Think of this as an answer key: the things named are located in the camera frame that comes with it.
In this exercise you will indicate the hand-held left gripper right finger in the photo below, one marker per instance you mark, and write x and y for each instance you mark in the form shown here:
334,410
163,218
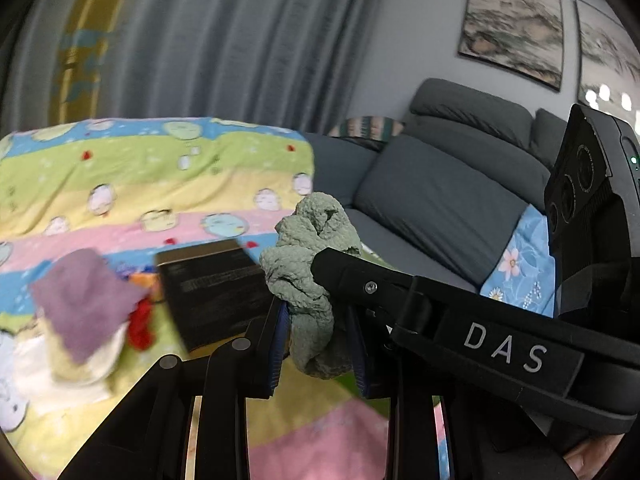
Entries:
359,365

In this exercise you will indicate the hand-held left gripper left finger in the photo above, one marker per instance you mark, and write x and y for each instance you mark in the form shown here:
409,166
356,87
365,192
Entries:
279,355

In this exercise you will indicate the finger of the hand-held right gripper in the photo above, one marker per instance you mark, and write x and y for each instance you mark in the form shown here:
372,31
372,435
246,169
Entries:
350,275

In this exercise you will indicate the green knitted scrunchie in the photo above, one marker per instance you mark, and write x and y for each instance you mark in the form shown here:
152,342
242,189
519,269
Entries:
300,270

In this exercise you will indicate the black metal tin box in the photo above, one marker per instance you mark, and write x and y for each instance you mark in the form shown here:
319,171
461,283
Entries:
210,295

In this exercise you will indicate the person's right hand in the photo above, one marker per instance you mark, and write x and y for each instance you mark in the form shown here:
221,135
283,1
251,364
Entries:
595,460

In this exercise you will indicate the blue floral cloth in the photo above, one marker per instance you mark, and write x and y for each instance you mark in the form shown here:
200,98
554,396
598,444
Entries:
525,260

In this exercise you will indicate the grey sofa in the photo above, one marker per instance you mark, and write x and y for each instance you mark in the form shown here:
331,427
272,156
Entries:
440,200

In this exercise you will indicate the striped patterned cushion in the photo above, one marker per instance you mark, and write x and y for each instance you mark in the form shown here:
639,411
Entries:
370,127

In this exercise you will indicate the small orange blue box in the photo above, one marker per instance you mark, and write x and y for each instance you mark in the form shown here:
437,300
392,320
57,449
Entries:
145,280

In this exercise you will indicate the purple cloth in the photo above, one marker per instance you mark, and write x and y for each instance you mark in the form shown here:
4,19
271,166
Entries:
85,300

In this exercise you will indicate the white folded cloth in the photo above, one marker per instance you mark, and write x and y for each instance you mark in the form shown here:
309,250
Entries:
75,397

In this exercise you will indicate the cartoon printed blanket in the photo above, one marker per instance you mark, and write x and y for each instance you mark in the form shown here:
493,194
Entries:
150,185

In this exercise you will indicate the grey curtain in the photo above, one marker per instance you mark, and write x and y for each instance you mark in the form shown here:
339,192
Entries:
225,35

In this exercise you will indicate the framed landscape painting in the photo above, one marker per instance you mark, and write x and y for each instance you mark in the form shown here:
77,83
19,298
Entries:
510,25
610,60

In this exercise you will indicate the gold patterned curtain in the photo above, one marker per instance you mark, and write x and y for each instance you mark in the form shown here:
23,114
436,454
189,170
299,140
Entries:
82,60

